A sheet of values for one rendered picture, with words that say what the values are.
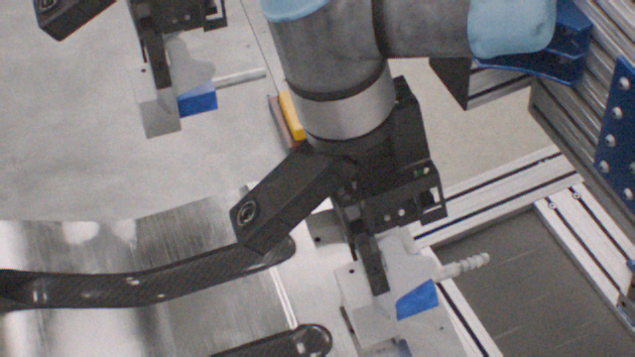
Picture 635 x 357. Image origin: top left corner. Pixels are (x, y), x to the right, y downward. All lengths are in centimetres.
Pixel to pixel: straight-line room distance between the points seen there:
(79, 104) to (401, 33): 67
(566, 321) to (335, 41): 117
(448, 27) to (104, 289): 48
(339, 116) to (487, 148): 154
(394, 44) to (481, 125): 163
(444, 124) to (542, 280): 56
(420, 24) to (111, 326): 45
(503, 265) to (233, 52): 70
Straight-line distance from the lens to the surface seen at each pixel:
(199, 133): 137
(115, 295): 114
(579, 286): 197
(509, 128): 243
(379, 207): 94
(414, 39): 81
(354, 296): 104
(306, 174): 93
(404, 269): 100
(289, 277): 113
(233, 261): 116
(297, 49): 83
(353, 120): 87
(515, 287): 195
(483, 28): 80
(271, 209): 95
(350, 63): 84
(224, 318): 112
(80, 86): 144
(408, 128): 92
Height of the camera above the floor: 182
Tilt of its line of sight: 51 degrees down
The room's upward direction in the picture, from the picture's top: 3 degrees counter-clockwise
